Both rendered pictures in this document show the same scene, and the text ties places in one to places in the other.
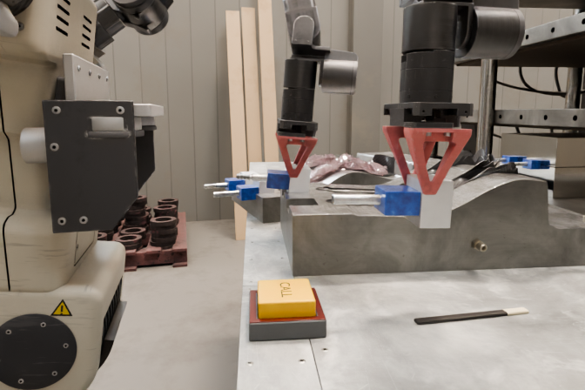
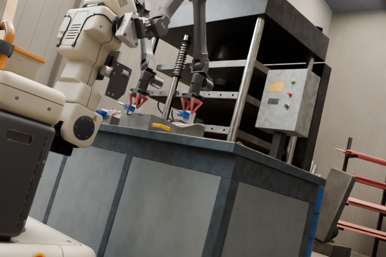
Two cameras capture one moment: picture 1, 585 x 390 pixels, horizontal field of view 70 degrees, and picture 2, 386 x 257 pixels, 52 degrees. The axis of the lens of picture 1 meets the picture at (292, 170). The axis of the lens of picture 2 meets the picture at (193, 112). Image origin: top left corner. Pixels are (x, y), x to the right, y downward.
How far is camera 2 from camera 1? 1.54 m
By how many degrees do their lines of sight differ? 40
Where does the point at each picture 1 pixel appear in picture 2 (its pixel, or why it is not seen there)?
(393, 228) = (172, 127)
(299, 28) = (150, 63)
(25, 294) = (89, 110)
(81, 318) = (97, 123)
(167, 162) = not seen: outside the picture
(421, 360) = not seen: hidden behind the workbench
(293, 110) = (143, 87)
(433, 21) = (200, 78)
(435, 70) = (198, 88)
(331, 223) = (159, 120)
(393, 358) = not seen: hidden behind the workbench
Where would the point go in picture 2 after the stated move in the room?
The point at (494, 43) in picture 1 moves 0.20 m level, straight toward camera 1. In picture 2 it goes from (208, 87) to (219, 80)
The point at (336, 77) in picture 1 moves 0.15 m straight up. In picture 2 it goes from (157, 82) to (165, 56)
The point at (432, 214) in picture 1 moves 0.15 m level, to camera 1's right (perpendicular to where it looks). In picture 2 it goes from (190, 119) to (212, 127)
